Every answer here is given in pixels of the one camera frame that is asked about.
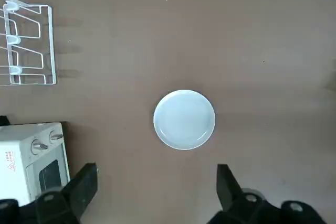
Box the white toaster oven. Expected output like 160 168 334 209
0 121 71 206

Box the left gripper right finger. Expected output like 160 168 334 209
209 164 330 224

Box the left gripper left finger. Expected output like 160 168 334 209
0 163 99 224

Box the larger grey dish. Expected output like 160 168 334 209
153 89 216 151

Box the white wire rack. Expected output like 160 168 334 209
0 0 58 87

